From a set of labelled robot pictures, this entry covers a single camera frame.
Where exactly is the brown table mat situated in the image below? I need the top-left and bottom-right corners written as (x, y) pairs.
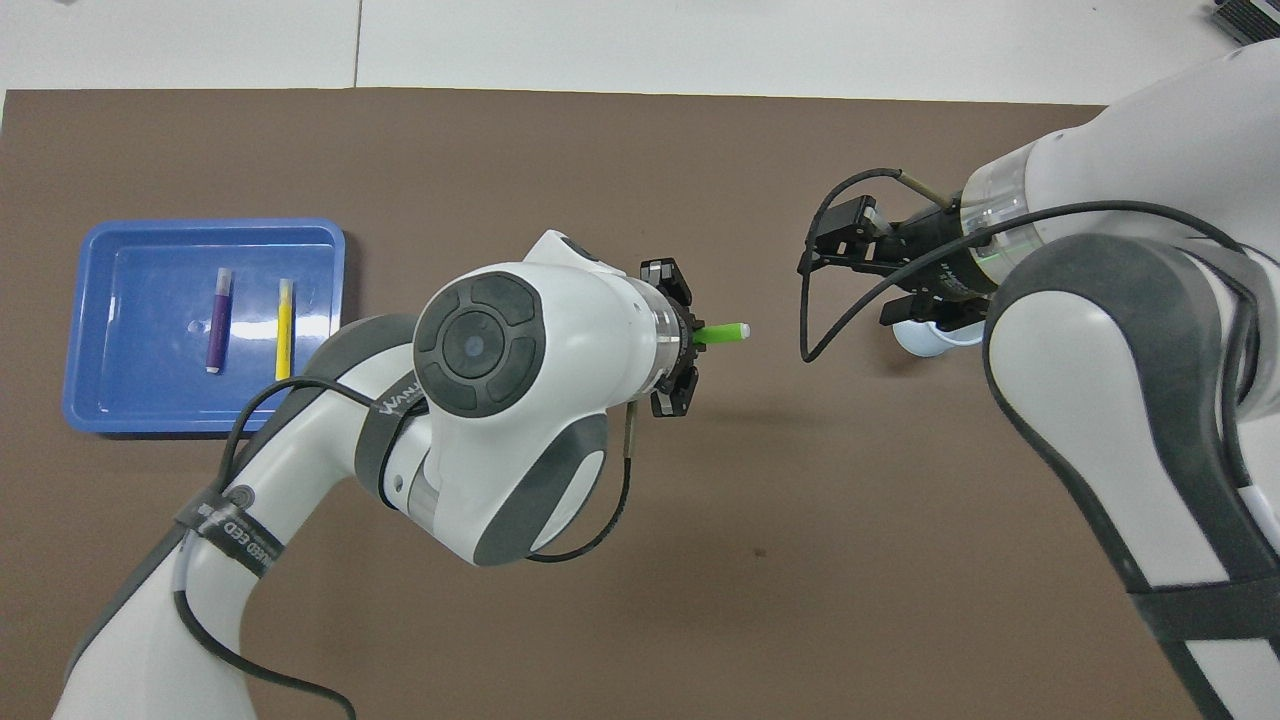
top-left (0, 88), bottom-right (1201, 720)

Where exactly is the translucent plastic cup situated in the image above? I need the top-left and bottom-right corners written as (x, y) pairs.
top-left (892, 318), bottom-right (986, 358)

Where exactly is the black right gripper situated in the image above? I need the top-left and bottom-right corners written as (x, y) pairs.
top-left (797, 195), bottom-right (1001, 332)

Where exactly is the blue plastic tray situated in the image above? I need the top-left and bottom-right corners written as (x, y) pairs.
top-left (62, 218), bottom-right (347, 439)

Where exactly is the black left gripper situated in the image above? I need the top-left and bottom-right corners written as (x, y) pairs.
top-left (639, 258), bottom-right (703, 419)

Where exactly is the grey striped box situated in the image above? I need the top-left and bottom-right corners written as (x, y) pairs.
top-left (1210, 0), bottom-right (1280, 46)

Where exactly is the yellow pen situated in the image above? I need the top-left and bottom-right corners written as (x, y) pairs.
top-left (275, 278), bottom-right (296, 382)

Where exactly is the purple pen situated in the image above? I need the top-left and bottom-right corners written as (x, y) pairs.
top-left (205, 266), bottom-right (234, 375)

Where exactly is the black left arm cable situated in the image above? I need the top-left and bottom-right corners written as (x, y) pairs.
top-left (172, 376), bottom-right (639, 720)

